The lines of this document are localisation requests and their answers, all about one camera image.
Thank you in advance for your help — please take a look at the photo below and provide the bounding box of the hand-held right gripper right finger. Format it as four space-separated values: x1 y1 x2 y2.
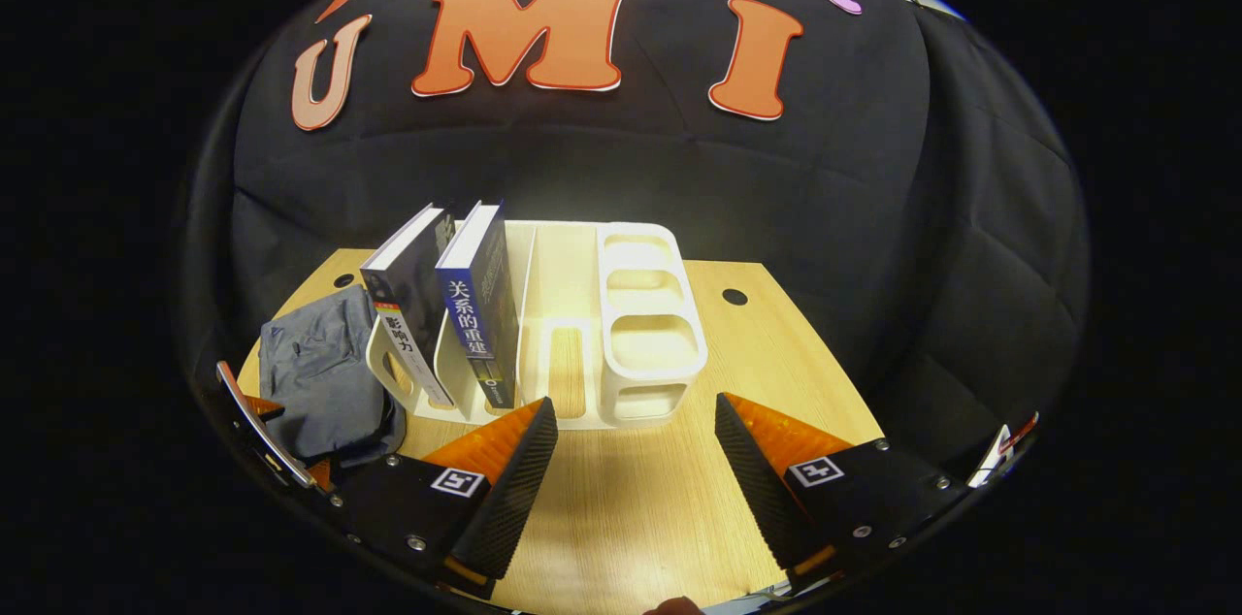
715 392 976 594

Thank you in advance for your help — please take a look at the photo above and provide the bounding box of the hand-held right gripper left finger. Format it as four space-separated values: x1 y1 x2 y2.
330 397 561 599

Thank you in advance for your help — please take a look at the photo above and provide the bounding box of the grey schoolbag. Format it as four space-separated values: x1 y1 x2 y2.
258 285 409 469

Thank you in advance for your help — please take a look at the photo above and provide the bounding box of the white bookshelf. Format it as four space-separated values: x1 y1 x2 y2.
367 220 709 430

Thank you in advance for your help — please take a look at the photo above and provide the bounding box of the blue book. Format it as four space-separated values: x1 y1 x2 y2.
435 200 522 409

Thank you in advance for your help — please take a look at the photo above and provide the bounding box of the black book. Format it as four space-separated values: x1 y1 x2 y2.
360 204 457 407

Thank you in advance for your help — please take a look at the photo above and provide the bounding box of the black backdrop cloth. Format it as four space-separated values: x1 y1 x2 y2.
175 0 1090 461

